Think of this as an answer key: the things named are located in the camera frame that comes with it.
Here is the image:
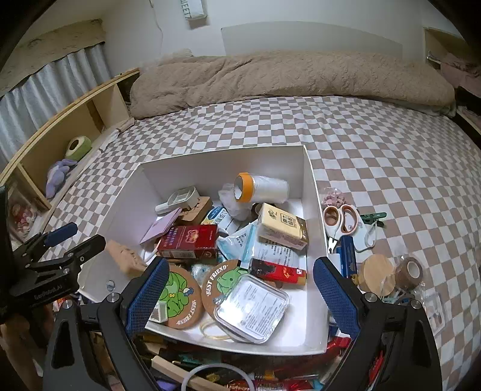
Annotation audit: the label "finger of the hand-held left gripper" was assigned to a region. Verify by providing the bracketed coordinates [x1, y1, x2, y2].
[26, 235, 106, 281]
[11, 223, 78, 261]

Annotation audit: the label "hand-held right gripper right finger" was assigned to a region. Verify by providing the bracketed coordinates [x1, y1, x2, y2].
[313, 256, 443, 391]

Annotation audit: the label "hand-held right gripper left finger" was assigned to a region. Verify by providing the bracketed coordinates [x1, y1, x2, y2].
[42, 257, 171, 391]

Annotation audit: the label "light wooden bar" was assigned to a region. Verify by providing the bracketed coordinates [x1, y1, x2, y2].
[150, 355, 213, 391]

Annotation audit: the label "green clothespin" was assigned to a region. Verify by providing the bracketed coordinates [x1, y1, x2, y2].
[359, 212, 388, 228]

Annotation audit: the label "white plastic ring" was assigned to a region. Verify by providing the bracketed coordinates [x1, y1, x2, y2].
[180, 363, 249, 391]

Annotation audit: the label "white cardboard box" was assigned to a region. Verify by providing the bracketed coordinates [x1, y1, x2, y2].
[78, 145, 332, 356]

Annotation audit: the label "person's left forearm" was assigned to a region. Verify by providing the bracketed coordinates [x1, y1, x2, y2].
[0, 321, 25, 380]

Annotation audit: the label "blue slim box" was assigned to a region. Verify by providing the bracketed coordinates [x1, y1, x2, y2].
[335, 237, 358, 282]

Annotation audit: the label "clear box with pink toy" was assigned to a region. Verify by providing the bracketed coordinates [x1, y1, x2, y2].
[7, 186, 43, 241]

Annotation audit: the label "round wooden lid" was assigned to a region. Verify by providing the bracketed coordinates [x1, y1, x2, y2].
[359, 254, 398, 298]

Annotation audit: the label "purple plush toy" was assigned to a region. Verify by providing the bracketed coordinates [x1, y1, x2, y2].
[46, 159, 79, 199]

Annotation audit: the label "beige rubber band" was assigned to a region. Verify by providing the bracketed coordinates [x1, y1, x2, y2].
[199, 317, 234, 341]

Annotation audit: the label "red black snack packet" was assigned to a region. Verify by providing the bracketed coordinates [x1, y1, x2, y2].
[248, 257, 307, 288]

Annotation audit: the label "white plastic clip case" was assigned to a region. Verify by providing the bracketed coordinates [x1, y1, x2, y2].
[353, 222, 379, 252]

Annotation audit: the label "red gold-print box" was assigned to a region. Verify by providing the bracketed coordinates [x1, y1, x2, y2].
[157, 225, 219, 261]

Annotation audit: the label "purple notepad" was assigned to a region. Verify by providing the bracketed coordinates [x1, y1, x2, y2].
[140, 208, 183, 245]

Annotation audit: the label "white printed leaflet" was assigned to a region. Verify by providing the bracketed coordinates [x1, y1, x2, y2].
[250, 237, 307, 272]

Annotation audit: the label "brown bandage roll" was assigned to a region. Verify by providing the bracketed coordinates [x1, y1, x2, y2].
[393, 256, 424, 289]

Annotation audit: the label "white orange scissors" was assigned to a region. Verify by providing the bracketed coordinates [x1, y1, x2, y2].
[322, 204, 364, 253]

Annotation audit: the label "clear plastic case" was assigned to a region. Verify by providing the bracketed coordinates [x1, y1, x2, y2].
[217, 274, 291, 345]

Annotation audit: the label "green round plush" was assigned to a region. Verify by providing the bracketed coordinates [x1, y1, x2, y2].
[65, 135, 93, 161]

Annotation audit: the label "cream soap box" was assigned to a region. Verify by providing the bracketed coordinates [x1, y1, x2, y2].
[257, 203, 309, 251]

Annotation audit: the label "clear plastic packet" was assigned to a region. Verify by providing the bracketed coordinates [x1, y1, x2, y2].
[421, 291, 449, 334]

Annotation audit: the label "wooden cutout stand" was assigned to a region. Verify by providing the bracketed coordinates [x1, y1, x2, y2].
[178, 196, 213, 226]

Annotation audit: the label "pink bead bag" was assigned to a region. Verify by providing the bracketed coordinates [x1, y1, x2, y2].
[322, 187, 349, 207]

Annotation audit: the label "face mask packet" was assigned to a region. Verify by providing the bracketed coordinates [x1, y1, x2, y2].
[217, 220, 261, 270]

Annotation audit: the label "wooden bedside shelf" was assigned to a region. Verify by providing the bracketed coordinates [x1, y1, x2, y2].
[0, 68, 141, 234]

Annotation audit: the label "white plastic holder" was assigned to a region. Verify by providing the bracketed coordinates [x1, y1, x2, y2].
[155, 187, 201, 216]

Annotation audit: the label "blue white small packet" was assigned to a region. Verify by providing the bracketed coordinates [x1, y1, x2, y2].
[203, 206, 241, 236]

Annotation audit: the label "pile of assorted small things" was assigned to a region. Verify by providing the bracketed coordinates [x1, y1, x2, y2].
[131, 327, 389, 391]

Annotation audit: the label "crumpled clear plastic bag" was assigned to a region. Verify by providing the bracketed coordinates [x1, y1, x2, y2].
[218, 183, 252, 222]

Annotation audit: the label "orange-capped film roll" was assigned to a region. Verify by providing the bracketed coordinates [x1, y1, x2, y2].
[234, 172, 289, 204]

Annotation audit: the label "white curtain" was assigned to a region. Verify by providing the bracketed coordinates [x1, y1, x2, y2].
[0, 42, 113, 170]

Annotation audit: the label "checkered bed sheet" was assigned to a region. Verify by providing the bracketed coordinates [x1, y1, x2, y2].
[35, 95, 481, 391]

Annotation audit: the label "beige printed valance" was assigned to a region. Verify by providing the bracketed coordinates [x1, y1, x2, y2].
[0, 19, 106, 96]

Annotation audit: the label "beige quilted duvet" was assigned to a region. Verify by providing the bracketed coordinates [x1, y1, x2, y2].
[129, 49, 457, 120]

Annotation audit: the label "pink clothes pile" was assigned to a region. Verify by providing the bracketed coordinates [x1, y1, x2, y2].
[440, 51, 481, 89]

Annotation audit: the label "open wardrobe shelf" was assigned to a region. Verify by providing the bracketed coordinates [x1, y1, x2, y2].
[424, 26, 481, 136]

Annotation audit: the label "white hanging wall sign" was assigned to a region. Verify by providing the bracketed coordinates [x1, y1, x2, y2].
[185, 0, 208, 20]

